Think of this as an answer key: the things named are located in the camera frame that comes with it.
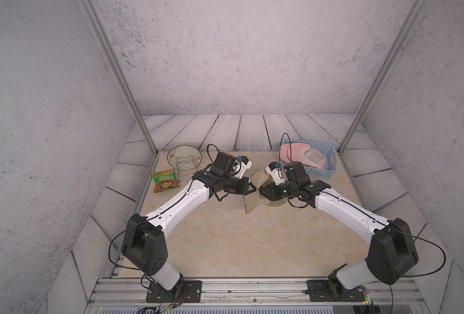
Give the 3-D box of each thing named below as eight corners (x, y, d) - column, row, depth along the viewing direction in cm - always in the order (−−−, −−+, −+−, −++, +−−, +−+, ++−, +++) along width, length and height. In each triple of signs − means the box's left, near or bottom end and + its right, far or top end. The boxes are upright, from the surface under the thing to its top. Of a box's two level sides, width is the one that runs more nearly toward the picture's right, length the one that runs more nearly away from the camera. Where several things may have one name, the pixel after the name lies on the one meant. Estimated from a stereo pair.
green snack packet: (157, 197, 104) (153, 190, 100) (154, 179, 112) (150, 173, 107) (180, 189, 107) (178, 183, 103) (176, 173, 115) (173, 166, 110)
